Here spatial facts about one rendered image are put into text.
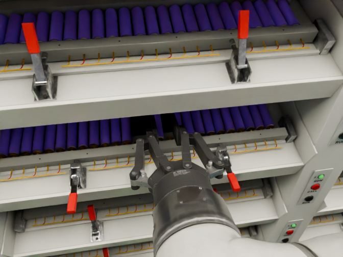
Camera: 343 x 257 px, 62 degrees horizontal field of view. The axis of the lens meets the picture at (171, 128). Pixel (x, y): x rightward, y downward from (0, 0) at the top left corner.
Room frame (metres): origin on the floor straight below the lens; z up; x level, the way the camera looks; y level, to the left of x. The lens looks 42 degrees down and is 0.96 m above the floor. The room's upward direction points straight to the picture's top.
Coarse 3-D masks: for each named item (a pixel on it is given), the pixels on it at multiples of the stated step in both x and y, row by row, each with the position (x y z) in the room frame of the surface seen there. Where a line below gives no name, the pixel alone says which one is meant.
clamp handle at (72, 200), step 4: (72, 176) 0.30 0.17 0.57; (76, 176) 0.30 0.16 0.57; (72, 180) 0.30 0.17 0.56; (76, 180) 0.30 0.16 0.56; (72, 184) 0.29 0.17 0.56; (76, 184) 0.29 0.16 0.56; (72, 188) 0.28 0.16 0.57; (76, 188) 0.28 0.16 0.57; (72, 192) 0.28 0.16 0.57; (76, 192) 0.28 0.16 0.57; (72, 196) 0.27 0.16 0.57; (76, 196) 0.27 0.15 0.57; (68, 200) 0.26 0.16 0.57; (72, 200) 0.26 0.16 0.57; (76, 200) 0.26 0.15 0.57; (68, 204) 0.25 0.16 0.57; (72, 204) 0.25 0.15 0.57; (76, 204) 0.25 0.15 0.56; (68, 208) 0.24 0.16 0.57; (72, 208) 0.24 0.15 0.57; (68, 212) 0.24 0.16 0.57; (72, 212) 0.24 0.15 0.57
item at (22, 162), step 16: (272, 128) 0.41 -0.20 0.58; (128, 144) 0.37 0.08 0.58; (160, 144) 0.37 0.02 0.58; (176, 144) 0.37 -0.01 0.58; (208, 144) 0.38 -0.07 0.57; (224, 144) 0.38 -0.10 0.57; (0, 160) 0.33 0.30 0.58; (16, 160) 0.33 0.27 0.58; (32, 160) 0.33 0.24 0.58; (48, 160) 0.33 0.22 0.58; (64, 160) 0.34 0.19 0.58; (80, 160) 0.34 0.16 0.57; (96, 160) 0.35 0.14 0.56; (128, 160) 0.35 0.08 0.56; (32, 176) 0.31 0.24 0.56
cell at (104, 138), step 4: (100, 120) 0.42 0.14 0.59; (104, 120) 0.42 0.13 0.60; (108, 120) 0.43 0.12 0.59; (100, 124) 0.42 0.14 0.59; (104, 124) 0.41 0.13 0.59; (108, 124) 0.42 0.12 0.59; (100, 128) 0.41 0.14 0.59; (104, 128) 0.40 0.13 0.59; (108, 128) 0.41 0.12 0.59; (100, 132) 0.40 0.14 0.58; (104, 132) 0.40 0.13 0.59; (108, 132) 0.40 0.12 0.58; (100, 136) 0.39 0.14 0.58; (104, 136) 0.39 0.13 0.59; (108, 136) 0.39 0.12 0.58; (100, 140) 0.38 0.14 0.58; (104, 140) 0.38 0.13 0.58; (108, 140) 0.38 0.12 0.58
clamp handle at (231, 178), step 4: (224, 160) 0.35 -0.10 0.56; (224, 164) 0.34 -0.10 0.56; (228, 164) 0.34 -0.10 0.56; (228, 168) 0.33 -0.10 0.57; (228, 172) 0.32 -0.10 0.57; (232, 172) 0.32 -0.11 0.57; (228, 176) 0.31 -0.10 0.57; (232, 176) 0.31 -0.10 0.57; (232, 180) 0.30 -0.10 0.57; (236, 180) 0.30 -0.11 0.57; (232, 184) 0.29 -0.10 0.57; (236, 184) 0.29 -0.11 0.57; (232, 188) 0.28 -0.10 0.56; (236, 188) 0.28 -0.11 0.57
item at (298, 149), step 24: (288, 120) 0.43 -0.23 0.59; (120, 144) 0.39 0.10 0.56; (288, 144) 0.40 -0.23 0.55; (312, 144) 0.36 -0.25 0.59; (120, 168) 0.34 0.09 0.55; (144, 168) 0.34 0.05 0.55; (240, 168) 0.35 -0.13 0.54; (264, 168) 0.35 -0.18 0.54; (288, 168) 0.36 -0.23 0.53; (0, 192) 0.29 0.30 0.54; (24, 192) 0.29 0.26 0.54; (48, 192) 0.29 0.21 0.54; (96, 192) 0.30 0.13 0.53; (120, 192) 0.31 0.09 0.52; (144, 192) 0.32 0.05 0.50
